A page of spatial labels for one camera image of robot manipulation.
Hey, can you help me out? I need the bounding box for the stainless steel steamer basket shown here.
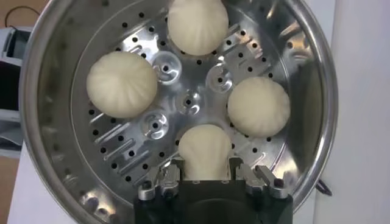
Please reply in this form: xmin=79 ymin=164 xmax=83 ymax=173
xmin=18 ymin=0 xmax=339 ymax=224

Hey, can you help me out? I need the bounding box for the black floor cable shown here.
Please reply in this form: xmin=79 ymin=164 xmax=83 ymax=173
xmin=4 ymin=5 xmax=40 ymax=28

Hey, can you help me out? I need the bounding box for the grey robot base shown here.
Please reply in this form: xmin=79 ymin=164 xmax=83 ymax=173
xmin=0 ymin=26 xmax=31 ymax=159

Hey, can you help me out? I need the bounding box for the white steamed baozi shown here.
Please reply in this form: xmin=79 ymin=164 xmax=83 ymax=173
xmin=166 ymin=0 xmax=229 ymax=57
xmin=86 ymin=51 xmax=158 ymax=119
xmin=178 ymin=124 xmax=232 ymax=180
xmin=227 ymin=76 xmax=291 ymax=138

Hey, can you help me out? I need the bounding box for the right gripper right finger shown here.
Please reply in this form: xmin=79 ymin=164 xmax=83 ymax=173
xmin=228 ymin=156 xmax=289 ymax=200

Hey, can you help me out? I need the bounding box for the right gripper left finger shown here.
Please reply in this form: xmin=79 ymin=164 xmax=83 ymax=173
xmin=138 ymin=158 xmax=185 ymax=201

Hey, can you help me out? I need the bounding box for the black pot power cord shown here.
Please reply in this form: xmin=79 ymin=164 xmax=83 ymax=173
xmin=315 ymin=178 xmax=333 ymax=197

